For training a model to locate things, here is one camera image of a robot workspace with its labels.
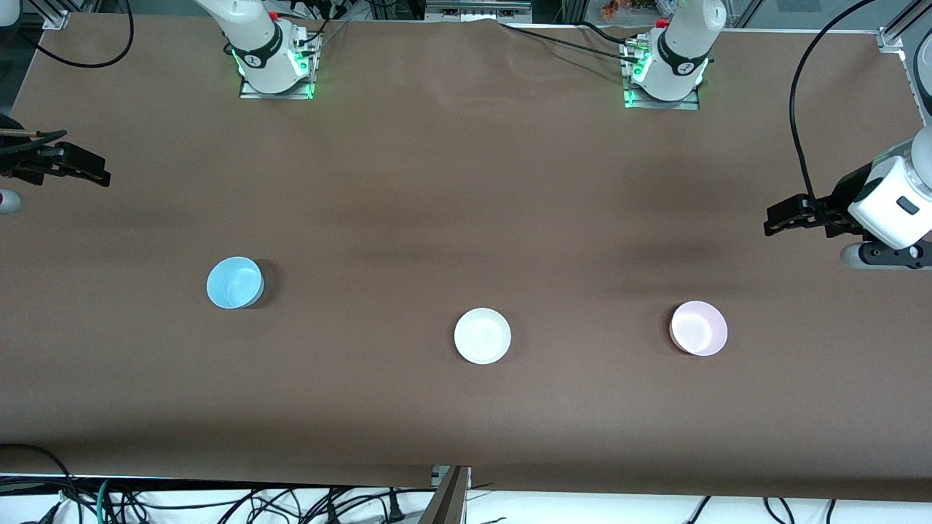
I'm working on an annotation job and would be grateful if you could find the pink bowl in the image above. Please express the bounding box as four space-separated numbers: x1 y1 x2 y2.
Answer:
669 301 728 357

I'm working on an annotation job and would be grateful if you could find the blue bowl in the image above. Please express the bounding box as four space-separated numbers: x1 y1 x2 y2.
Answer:
206 256 264 310

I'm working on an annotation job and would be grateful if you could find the white bowl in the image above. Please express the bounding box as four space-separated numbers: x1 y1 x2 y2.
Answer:
454 308 512 365

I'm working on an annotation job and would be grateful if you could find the aluminium corner profile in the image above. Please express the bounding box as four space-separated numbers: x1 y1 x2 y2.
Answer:
877 0 932 53
29 0 70 30

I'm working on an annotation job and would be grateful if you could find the brown table cover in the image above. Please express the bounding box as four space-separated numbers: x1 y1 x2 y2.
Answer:
0 13 932 503

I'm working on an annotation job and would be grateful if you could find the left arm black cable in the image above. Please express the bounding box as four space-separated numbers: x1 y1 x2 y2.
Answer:
790 0 878 212

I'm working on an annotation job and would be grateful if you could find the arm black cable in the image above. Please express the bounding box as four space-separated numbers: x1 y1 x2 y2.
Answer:
0 0 135 146
790 0 878 212

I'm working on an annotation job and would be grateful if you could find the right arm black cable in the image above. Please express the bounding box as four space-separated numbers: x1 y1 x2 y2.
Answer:
0 0 135 146

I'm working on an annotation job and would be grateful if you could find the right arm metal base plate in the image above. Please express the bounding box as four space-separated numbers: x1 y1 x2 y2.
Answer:
239 33 321 100

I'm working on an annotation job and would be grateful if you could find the black cable on table cover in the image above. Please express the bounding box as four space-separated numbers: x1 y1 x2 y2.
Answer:
499 22 641 65

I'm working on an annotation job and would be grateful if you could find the black looped floor cable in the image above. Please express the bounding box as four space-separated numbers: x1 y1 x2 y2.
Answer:
0 442 79 524

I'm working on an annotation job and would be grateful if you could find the silver network switch box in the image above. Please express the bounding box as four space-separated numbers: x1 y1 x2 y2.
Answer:
424 0 532 23

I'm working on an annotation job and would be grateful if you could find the aluminium frame post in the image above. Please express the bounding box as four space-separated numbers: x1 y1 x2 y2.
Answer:
419 466 473 524

